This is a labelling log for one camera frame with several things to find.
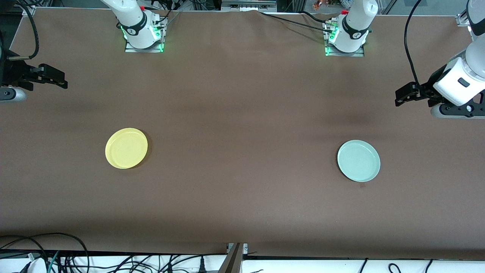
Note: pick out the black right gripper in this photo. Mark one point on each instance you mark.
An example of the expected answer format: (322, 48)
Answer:
(13, 72)

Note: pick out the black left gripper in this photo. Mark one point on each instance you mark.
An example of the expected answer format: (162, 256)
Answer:
(424, 89)

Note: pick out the pale green plate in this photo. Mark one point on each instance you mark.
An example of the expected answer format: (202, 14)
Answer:
(358, 160)

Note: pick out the yellow plate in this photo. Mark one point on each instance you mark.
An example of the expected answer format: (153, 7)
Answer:
(126, 148)

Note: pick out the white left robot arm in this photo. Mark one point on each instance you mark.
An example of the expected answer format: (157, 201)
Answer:
(354, 30)

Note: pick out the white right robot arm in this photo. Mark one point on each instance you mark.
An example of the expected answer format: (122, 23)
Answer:
(134, 22)

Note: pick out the colourful small object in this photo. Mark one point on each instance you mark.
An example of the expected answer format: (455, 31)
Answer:
(320, 3)

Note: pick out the brown table cover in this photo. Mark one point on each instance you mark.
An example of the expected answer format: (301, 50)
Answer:
(242, 113)

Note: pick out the black power plug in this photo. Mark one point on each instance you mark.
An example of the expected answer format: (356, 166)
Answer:
(202, 265)

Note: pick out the aluminium profile bar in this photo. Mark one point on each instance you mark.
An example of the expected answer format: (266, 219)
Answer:
(233, 261)

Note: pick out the metal corner bracket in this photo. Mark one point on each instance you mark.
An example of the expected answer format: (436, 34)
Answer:
(463, 21)
(28, 11)

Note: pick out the aluminium frame rail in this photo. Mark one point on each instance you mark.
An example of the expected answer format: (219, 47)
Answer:
(248, 4)

